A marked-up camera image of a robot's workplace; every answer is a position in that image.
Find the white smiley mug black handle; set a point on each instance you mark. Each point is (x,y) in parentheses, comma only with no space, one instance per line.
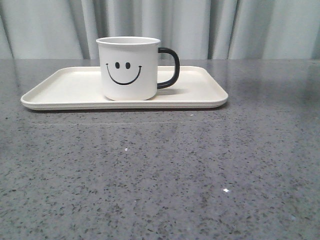
(129,67)

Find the pale green curtain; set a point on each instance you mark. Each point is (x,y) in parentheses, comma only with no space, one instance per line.
(195,29)

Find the cream rectangular plastic tray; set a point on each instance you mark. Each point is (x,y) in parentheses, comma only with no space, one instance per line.
(79,88)

